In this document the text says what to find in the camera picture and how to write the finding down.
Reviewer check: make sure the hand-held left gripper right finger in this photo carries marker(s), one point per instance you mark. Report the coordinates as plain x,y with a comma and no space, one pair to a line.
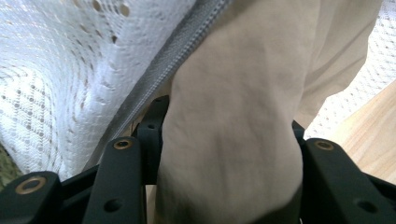
333,186

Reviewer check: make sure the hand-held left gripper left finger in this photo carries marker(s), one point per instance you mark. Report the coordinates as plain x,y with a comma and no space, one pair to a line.
124,180

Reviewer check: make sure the beige cloth garment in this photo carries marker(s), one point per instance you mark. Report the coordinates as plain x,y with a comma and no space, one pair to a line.
233,109

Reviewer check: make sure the white mesh laundry bag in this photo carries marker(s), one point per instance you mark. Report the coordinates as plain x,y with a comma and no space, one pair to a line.
62,62

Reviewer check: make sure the green woven mat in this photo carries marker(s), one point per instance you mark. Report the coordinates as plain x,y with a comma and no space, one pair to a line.
6,171

